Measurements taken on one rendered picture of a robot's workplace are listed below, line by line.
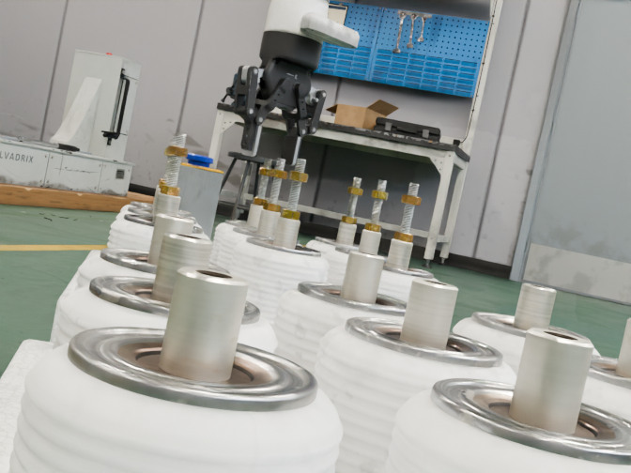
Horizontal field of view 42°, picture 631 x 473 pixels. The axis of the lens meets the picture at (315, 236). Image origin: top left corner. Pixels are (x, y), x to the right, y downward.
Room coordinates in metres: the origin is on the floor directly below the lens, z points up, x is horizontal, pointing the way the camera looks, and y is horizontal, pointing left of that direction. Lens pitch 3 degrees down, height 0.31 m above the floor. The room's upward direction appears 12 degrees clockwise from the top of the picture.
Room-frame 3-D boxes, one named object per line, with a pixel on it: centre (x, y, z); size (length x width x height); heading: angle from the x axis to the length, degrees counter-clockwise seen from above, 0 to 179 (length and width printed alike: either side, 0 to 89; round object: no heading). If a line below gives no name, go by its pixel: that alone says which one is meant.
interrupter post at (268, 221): (0.92, 0.05, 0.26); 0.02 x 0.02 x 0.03
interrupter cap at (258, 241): (0.81, 0.03, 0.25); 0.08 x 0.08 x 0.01
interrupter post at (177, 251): (0.36, 0.05, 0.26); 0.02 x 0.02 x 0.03
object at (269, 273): (0.81, 0.03, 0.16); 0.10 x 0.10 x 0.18
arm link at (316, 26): (1.03, 0.06, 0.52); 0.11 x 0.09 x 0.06; 48
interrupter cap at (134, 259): (0.48, 0.08, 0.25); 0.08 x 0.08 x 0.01
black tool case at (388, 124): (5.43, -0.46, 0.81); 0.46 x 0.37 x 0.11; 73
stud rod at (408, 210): (0.83, -0.09, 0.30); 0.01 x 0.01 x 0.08
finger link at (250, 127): (1.00, 0.11, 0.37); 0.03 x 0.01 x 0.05; 138
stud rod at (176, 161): (0.79, 0.14, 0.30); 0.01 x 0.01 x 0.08
